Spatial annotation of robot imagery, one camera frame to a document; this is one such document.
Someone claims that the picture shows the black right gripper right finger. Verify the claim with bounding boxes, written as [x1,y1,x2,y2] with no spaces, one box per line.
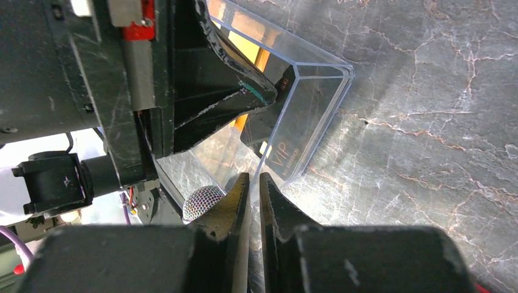
[260,173,478,292]

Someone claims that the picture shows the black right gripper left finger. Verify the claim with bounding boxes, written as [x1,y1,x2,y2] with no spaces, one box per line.
[18,173,250,292]

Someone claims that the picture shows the black VIP card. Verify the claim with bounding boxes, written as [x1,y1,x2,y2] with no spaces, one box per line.
[240,66,329,183]

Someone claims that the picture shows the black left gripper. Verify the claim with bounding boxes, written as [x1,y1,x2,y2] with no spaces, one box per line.
[1,1,174,183]

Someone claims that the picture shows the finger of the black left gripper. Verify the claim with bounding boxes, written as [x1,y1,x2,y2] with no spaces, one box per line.
[173,1,277,153]

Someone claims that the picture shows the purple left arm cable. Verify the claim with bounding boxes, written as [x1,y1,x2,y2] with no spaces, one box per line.
[0,192,133,264]

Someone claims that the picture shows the black microphone with silver grille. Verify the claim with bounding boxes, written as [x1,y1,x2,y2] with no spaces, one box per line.
[182,185,225,224]

